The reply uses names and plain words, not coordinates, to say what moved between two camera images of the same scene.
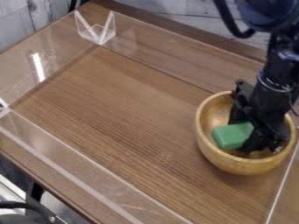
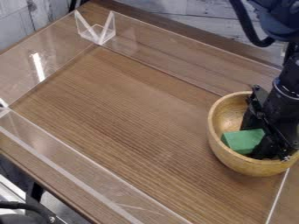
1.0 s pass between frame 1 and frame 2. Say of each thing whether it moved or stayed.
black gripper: moved
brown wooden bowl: moved
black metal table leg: stayed
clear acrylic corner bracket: stayed
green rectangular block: moved
